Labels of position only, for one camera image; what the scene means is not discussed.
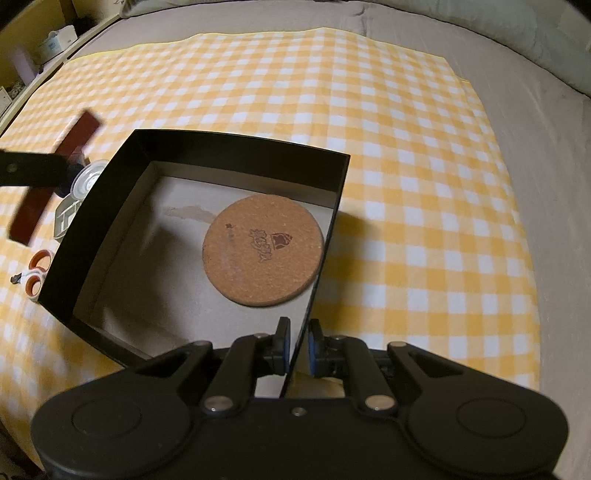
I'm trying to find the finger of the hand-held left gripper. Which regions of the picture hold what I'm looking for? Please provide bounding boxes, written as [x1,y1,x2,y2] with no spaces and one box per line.
[0,148,89,189]

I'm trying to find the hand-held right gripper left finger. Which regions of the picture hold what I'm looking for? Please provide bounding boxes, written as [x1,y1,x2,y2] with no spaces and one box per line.
[134,318,293,415]

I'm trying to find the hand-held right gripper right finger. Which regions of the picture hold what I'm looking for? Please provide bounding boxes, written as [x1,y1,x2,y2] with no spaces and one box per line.
[307,319,466,411]

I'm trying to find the grey plastic holder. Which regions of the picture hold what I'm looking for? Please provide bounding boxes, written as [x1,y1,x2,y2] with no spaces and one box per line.
[52,196,86,243]

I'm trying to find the black cardboard box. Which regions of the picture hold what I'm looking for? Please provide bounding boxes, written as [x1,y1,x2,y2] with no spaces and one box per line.
[37,129,352,400]

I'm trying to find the round cork coaster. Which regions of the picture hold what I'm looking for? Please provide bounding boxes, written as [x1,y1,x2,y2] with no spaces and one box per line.
[202,196,325,308]

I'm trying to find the orange and white scissors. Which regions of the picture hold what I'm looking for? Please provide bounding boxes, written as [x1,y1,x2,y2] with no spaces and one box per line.
[10,249,55,303]

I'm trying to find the clear plastic round strainer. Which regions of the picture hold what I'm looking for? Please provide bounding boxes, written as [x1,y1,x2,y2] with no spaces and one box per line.
[69,159,110,200]

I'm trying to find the white storage box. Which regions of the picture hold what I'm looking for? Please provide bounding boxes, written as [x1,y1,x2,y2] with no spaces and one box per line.
[34,25,78,65]

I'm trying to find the yellow white checkered cloth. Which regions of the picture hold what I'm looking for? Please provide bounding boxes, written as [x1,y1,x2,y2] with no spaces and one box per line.
[0,25,541,462]

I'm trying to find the grey quilted duvet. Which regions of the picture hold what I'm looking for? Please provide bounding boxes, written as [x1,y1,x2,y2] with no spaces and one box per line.
[443,0,591,109]

